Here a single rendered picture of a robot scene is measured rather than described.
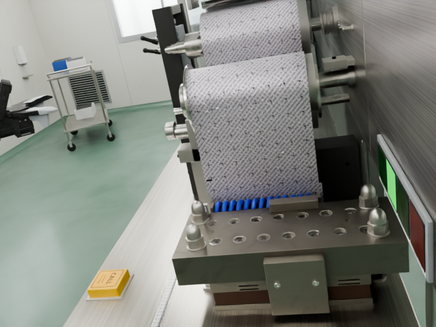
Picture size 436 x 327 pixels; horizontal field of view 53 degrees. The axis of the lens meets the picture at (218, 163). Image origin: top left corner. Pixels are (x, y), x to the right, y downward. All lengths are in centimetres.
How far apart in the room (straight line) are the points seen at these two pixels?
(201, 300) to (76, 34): 643
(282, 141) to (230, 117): 11
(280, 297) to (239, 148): 30
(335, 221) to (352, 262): 9
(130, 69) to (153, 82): 40
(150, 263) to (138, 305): 15
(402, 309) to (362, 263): 11
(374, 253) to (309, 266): 11
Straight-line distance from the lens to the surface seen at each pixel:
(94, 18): 698
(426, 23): 41
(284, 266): 75
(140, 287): 99
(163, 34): 121
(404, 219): 55
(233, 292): 84
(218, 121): 88
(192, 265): 80
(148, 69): 681
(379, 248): 77
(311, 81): 86
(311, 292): 79
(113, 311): 95
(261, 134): 88
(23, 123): 142
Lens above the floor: 145
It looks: 21 degrees down
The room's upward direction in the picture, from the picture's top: 11 degrees counter-clockwise
